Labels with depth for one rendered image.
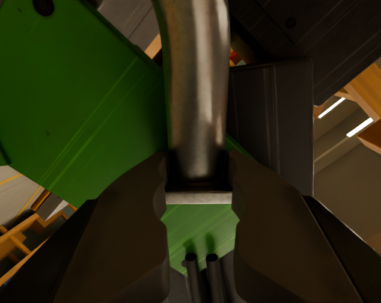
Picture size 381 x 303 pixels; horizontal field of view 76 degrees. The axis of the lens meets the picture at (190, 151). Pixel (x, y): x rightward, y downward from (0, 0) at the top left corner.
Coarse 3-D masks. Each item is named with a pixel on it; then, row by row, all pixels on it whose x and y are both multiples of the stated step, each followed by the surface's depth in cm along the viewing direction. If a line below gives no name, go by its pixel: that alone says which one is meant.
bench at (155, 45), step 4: (156, 40) 85; (160, 40) 88; (152, 44) 85; (156, 44) 88; (160, 44) 91; (148, 48) 85; (152, 48) 88; (156, 48) 91; (160, 48) 94; (148, 52) 88; (152, 52) 91; (156, 52) 94; (148, 56) 91; (152, 56) 94
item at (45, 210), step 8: (160, 56) 24; (160, 64) 25; (48, 192) 32; (40, 200) 33; (48, 200) 33; (56, 200) 33; (32, 208) 34; (40, 208) 34; (48, 208) 33; (56, 208) 33; (40, 216) 34; (48, 216) 34
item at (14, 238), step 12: (36, 216) 518; (0, 228) 457; (12, 228) 467; (24, 228) 507; (36, 228) 533; (0, 240) 441; (12, 240) 460; (0, 252) 440; (24, 252) 463; (12, 276) 428; (0, 288) 420
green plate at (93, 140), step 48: (48, 0) 12; (0, 48) 13; (48, 48) 13; (96, 48) 13; (0, 96) 14; (48, 96) 14; (96, 96) 14; (144, 96) 14; (48, 144) 15; (96, 144) 15; (144, 144) 15; (96, 192) 17; (192, 240) 19
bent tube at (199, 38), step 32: (160, 0) 9; (192, 0) 9; (224, 0) 9; (160, 32) 10; (192, 32) 9; (224, 32) 10; (192, 64) 10; (224, 64) 10; (192, 96) 10; (224, 96) 11; (192, 128) 11; (224, 128) 12; (192, 160) 12; (192, 192) 12; (224, 192) 12
